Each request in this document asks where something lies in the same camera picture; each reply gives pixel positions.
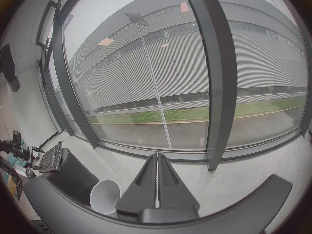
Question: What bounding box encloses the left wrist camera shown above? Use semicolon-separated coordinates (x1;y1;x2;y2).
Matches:
13;130;23;147

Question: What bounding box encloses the window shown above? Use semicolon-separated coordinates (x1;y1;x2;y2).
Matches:
35;0;312;172

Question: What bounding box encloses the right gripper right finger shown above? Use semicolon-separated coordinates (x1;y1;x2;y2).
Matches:
157;152;200;216

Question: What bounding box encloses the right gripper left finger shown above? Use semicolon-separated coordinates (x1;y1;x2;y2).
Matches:
115;152;158;219

